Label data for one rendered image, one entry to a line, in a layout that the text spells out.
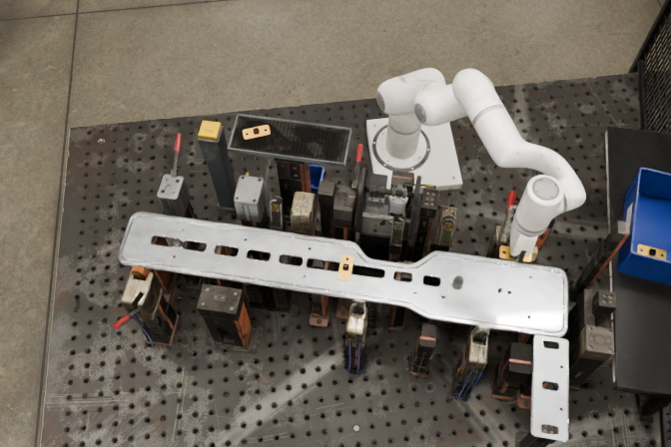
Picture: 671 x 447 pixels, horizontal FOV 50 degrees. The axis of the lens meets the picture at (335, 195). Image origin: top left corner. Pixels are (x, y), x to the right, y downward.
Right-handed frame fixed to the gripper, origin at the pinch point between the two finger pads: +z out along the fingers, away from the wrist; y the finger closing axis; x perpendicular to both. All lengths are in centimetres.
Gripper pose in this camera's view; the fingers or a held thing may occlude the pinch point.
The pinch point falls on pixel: (516, 249)
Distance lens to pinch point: 197.2
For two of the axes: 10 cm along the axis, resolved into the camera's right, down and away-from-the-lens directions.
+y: -1.6, 8.5, -5.0
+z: 0.1, 5.1, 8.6
